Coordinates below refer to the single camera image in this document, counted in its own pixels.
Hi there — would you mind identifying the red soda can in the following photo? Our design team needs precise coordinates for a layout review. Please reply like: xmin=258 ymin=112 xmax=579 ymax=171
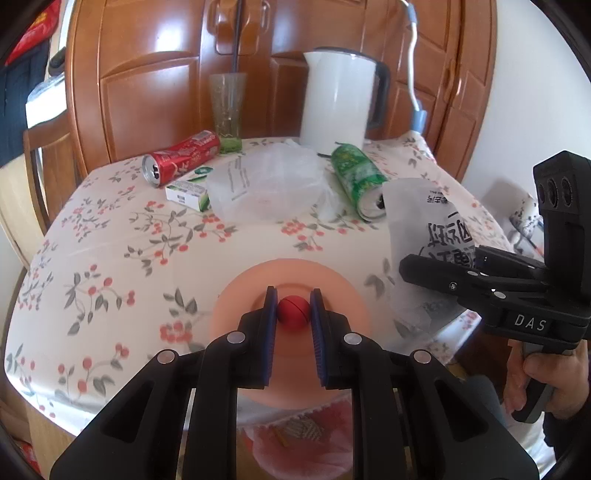
xmin=142 ymin=130 xmax=222 ymax=188

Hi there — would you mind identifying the peach round plate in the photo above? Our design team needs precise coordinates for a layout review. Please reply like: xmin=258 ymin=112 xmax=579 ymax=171
xmin=210 ymin=259 xmax=395 ymax=409

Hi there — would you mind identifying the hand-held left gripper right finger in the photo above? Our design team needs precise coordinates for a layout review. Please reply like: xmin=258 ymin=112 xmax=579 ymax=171
xmin=310 ymin=288 xmax=541 ymax=480

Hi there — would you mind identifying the clear plastic bag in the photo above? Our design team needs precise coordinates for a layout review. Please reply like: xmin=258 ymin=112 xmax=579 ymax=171
xmin=205 ymin=138 xmax=352 ymax=224

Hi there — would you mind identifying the floral pillow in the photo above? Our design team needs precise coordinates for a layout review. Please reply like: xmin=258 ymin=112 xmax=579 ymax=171
xmin=480 ymin=191 xmax=548 ymax=254

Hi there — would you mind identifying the person's right hand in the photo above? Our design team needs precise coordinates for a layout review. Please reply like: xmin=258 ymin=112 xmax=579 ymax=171
xmin=503 ymin=339 xmax=589 ymax=416

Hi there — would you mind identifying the floral tablecloth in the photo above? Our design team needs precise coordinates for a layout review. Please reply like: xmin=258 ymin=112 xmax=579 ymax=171
xmin=4 ymin=134 xmax=513 ymax=444

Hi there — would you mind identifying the white green gum box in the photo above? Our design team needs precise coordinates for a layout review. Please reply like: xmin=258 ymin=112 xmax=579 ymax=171
xmin=165 ymin=179 xmax=213 ymax=212

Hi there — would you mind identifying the red bag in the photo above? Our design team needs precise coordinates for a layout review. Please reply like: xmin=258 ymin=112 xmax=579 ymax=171
xmin=4 ymin=0 xmax=61 ymax=65

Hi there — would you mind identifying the red ball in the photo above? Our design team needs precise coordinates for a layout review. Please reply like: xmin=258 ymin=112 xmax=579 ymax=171
xmin=276 ymin=298 xmax=309 ymax=332

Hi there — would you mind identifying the dark clothing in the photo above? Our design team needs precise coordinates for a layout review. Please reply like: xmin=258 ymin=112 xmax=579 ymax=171
xmin=0 ymin=41 xmax=51 ymax=158

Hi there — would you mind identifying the green soda can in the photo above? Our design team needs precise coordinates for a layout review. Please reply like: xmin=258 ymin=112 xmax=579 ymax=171
xmin=331 ymin=143 xmax=391 ymax=222

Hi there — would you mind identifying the white cable with blue parts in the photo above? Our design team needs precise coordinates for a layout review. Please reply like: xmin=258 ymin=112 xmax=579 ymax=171
xmin=401 ymin=0 xmax=429 ymax=136

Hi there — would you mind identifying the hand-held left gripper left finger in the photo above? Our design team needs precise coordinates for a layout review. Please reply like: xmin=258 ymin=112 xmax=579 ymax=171
xmin=50 ymin=286 xmax=280 ymax=480

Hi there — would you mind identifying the wooden chair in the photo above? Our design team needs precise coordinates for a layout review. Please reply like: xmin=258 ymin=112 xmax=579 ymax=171
xmin=22 ymin=124 xmax=84 ymax=236

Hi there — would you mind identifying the green drinking glass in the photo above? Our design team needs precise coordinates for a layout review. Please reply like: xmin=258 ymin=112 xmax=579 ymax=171
xmin=209 ymin=73 xmax=247 ymax=155

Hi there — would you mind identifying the bin with pink bag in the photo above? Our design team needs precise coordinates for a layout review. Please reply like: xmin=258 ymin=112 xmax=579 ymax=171
xmin=238 ymin=399 xmax=356 ymax=480

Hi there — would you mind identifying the white electric kettle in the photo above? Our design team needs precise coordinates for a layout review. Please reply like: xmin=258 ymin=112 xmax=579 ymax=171
xmin=300 ymin=47 xmax=392 ymax=157

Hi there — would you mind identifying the wooden wardrobe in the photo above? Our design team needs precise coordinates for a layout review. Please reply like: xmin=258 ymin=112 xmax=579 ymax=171
xmin=65 ymin=0 xmax=497 ymax=176

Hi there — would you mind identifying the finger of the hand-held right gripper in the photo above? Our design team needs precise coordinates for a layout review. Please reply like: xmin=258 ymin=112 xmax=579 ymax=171
xmin=399 ymin=253 xmax=546 ymax=308
xmin=473 ymin=244 xmax=550 ymax=280

